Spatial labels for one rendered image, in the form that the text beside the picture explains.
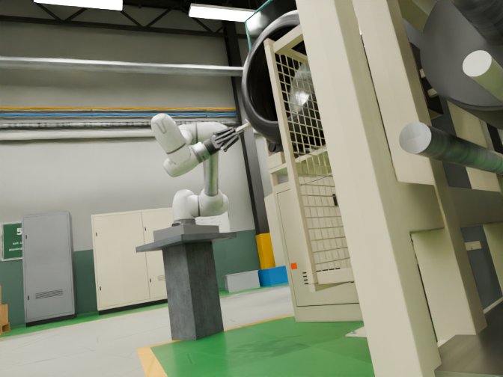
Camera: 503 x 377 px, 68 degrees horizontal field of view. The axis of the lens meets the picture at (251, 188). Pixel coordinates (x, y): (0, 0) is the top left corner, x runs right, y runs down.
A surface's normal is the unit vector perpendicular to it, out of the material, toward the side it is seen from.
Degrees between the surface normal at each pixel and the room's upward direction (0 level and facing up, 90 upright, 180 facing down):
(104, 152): 90
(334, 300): 90
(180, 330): 90
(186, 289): 90
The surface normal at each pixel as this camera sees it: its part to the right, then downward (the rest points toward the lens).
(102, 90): 0.33, -0.25
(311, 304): -0.71, -0.04
